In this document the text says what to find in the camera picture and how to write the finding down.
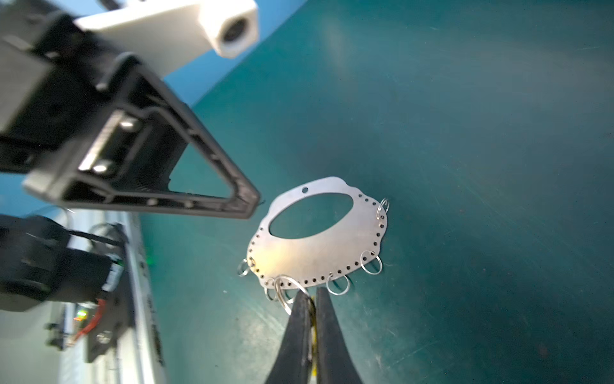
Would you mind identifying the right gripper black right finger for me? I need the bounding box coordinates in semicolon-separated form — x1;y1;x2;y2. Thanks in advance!
315;287;362;384

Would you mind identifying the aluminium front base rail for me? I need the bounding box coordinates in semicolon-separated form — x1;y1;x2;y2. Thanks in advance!
57;208;166;384

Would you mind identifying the green table mat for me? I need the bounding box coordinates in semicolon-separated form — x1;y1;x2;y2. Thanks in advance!
142;1;613;383

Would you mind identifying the yellow key tag with ring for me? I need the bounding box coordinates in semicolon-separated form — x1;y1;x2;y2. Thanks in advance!
309;295;318;384

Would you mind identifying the grey ring-shaped metal plate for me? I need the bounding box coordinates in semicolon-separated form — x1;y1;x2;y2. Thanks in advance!
237;177;390;313

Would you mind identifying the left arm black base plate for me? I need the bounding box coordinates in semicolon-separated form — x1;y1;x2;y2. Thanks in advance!
45;268;138;364

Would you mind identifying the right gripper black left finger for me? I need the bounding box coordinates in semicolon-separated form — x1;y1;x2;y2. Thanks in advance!
265;291;313;384

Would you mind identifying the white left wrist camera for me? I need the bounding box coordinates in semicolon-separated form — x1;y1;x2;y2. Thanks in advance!
75;1;259;78

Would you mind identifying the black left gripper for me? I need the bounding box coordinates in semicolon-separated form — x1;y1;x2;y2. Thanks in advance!
0;0;145;203

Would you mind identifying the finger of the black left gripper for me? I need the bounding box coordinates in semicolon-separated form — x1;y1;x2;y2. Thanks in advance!
62;55;260;219

